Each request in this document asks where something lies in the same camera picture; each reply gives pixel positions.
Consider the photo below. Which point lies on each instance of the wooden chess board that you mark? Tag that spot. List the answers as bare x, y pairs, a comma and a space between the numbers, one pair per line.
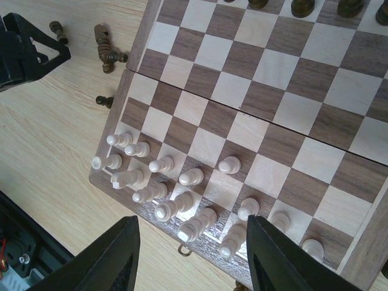
301, 102

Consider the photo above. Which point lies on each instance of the white pawn on centre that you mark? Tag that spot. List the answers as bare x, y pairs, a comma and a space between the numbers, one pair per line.
229, 165

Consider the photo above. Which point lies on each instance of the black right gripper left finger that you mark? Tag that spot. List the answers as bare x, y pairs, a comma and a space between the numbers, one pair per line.
108, 263

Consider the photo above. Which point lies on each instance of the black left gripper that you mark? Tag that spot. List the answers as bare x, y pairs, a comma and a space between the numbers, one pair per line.
27, 53

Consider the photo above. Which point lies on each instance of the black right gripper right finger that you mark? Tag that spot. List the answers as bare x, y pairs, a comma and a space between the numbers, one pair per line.
277, 263

